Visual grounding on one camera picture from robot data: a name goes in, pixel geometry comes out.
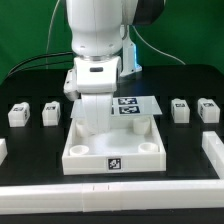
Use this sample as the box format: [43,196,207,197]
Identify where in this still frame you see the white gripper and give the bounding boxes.
[63,56,121,134]

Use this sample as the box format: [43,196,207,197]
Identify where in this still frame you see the white square tabletop tray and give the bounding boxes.
[62,115,166,175]

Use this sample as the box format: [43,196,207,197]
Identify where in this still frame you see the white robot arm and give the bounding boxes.
[66,0,166,134]

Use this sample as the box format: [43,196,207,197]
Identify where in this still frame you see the white sheet with fiducial markers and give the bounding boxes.
[71,96,162,118]

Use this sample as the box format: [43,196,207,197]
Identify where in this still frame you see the white block at left edge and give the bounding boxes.
[0,139,8,165]

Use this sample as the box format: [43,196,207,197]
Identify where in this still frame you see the white right fence bar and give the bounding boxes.
[202,131,224,180]

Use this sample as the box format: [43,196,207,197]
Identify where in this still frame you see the white fence bar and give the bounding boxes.
[0,180,224,215]
[202,131,224,180]

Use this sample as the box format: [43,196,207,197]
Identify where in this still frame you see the white front fence bar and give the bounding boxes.
[0,180,224,215]

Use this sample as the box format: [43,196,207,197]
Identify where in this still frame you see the black cables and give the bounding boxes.
[2,50,75,84]

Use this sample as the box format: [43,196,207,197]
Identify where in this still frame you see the white cable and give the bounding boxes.
[45,0,63,70]

